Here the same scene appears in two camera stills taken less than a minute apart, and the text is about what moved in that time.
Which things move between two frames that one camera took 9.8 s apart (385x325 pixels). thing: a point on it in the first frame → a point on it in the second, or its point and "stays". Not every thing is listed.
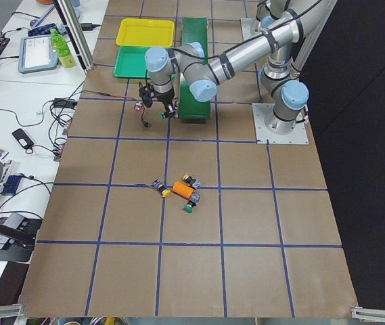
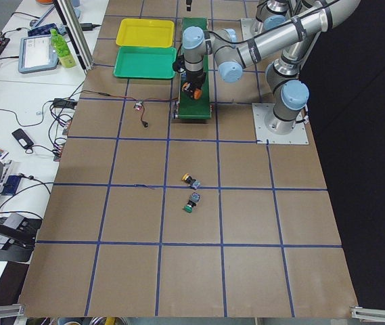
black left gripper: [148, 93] → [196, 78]
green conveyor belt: [195, 30] stays
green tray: [130, 63] stays
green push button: [194, 198] stays
